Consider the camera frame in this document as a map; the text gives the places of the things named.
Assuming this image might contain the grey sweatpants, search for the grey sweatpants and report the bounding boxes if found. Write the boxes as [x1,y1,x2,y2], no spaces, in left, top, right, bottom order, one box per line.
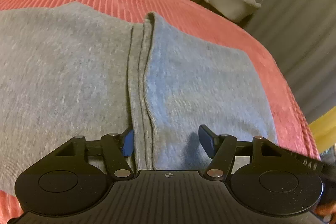
[1,3,277,194]

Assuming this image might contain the grey window curtain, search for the grey window curtain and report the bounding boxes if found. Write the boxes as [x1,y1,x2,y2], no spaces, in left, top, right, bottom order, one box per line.
[245,0,335,122]

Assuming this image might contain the grey fluffy vanity chair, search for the grey fluffy vanity chair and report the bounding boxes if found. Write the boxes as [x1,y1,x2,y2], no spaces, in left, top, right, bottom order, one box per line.
[203,0,261,23]

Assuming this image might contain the pink ribbed bedspread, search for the pink ribbed bedspread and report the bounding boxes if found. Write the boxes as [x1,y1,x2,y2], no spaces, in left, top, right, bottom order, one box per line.
[1,0,319,223]

